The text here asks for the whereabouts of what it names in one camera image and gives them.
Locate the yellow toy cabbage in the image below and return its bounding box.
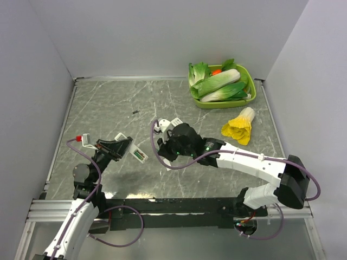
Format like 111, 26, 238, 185
221, 107, 255, 146

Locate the plain white remote control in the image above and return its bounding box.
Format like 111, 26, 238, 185
114, 133, 148, 164

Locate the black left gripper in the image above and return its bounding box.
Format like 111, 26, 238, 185
91, 136, 132, 183

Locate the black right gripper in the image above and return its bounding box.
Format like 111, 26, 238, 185
158, 130, 195, 161

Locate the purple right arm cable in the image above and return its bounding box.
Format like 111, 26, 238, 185
150, 119, 322, 241

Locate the green plastic basket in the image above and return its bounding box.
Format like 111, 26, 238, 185
193, 64, 256, 109

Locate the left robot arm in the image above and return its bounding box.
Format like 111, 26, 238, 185
33, 134, 133, 259

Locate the large green toy cabbage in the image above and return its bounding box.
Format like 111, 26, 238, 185
197, 69, 241, 98

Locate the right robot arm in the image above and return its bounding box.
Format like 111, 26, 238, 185
151, 120, 310, 216

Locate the white remote with buttons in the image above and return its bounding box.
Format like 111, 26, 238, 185
171, 118, 183, 127

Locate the white battery cover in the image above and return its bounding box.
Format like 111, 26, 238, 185
163, 158, 171, 171

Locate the orange toy carrot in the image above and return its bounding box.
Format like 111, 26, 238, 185
212, 69, 222, 75

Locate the black base bar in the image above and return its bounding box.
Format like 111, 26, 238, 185
98, 197, 268, 231

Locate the green toy bok choy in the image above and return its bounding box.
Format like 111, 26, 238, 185
200, 82, 248, 102

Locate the green toy lettuce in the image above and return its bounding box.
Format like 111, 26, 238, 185
188, 62, 211, 87

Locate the aluminium frame rail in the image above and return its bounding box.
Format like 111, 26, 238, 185
25, 199, 313, 223

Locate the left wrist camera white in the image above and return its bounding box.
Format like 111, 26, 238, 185
75, 133, 97, 150

